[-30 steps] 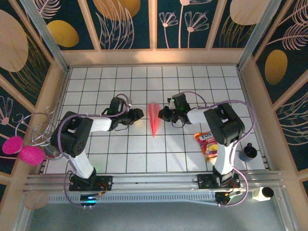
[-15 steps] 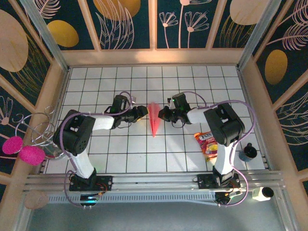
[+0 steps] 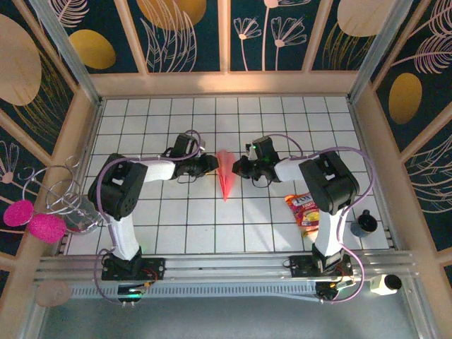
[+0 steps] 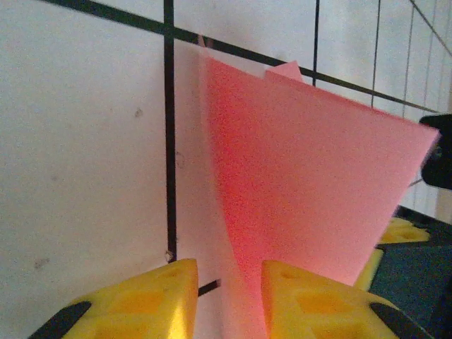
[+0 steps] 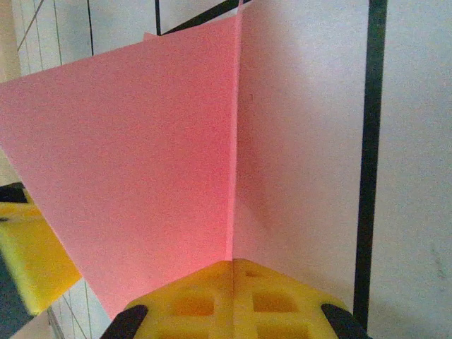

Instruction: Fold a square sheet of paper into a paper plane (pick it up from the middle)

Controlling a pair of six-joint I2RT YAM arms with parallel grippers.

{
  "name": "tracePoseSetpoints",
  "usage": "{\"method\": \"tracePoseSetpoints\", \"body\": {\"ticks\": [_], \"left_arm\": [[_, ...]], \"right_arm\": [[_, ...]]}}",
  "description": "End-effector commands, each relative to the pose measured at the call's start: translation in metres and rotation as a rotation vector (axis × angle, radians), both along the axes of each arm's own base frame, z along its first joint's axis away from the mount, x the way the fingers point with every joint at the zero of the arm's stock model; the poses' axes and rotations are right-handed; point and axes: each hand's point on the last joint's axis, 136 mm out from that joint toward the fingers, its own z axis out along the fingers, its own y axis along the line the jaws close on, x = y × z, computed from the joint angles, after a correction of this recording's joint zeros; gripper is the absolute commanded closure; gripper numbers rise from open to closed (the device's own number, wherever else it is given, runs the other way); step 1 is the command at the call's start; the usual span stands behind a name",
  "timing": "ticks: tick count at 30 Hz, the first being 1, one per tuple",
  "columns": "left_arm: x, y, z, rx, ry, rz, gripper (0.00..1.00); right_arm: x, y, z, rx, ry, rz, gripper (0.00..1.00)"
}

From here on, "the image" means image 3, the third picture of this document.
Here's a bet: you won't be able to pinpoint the pink square paper sheet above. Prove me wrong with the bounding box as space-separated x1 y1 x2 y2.
215 149 236 203

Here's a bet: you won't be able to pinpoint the red orange snack packet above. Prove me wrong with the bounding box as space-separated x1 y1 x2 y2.
284 192 321 238

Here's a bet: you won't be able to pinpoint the dark mug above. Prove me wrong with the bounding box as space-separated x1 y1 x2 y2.
351 209 379 239

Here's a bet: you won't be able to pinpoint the dark panel, gold circle, leaf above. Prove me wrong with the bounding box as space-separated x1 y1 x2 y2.
126 0 222 73

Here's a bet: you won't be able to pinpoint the dark panel with flower stems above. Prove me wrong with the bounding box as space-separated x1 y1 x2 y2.
229 0 324 71

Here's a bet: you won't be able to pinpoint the black electronics board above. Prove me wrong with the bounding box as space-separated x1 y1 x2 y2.
315 280 356 303
117 285 149 303

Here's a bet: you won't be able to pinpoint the dark panel, pale oval, yellow lines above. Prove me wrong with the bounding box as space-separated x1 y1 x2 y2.
310 0 400 71

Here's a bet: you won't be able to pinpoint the dark panel with gold oval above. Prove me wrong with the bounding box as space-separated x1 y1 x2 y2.
45 0 138 74

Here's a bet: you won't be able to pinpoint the pink sponge ball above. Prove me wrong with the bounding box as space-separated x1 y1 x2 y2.
2 199 35 227
27 213 67 244

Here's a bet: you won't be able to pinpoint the dark panel, pale leaf outlines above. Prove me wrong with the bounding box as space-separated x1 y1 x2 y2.
404 133 452 251

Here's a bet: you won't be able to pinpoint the dark panel, pink flower outline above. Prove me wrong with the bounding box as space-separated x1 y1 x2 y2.
0 126 50 255

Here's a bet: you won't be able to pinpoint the dark panel, feather, gold oval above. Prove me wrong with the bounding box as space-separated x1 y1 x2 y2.
374 0 452 153

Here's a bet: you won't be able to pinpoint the round wooden disc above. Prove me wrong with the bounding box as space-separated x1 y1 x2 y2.
35 280 71 307

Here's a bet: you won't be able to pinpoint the dark panel, large pale oval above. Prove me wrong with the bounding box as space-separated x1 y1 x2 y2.
0 3 77 156

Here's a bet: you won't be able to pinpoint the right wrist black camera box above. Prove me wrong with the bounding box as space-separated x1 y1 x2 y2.
246 136 280 163

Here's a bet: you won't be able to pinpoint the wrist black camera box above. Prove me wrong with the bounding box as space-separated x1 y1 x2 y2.
246 136 280 163
175 133 208 158

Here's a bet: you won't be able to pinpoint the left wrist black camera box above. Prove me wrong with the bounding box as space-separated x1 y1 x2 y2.
175 133 208 158

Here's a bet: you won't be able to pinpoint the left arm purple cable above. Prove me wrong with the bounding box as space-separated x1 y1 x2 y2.
92 129 203 307

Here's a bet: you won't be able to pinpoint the aluminium mounting rail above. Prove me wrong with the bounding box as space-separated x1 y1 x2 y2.
33 250 417 283

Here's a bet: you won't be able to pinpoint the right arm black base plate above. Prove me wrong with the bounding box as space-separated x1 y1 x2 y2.
288 254 354 278

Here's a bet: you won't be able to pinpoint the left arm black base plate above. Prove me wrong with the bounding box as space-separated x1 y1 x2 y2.
101 256 167 282

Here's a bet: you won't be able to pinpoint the slotted grey cable tray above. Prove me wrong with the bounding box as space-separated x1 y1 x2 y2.
69 282 354 301

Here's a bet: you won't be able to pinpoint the silver wire cup rack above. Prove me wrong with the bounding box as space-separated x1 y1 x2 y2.
21 155 105 236

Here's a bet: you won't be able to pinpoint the aluminium frame post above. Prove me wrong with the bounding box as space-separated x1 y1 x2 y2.
347 0 410 103
28 0 103 107

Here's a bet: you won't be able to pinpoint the small white camera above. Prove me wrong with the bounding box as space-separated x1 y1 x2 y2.
369 273 403 297

